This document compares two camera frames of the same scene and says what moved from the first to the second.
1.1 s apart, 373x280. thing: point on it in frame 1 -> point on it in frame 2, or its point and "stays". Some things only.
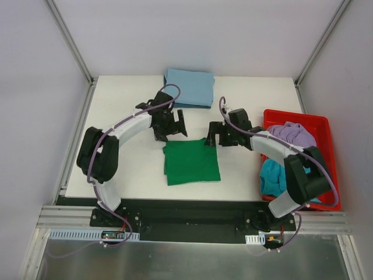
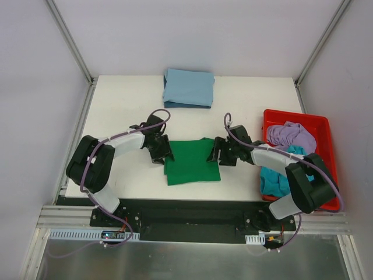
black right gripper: (218, 134) -> (220, 150)
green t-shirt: (190, 161) stays
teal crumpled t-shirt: (273, 178) stays
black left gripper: (173, 127) -> (161, 149)
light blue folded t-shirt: (196, 87) stays
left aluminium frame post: (93, 81) stays
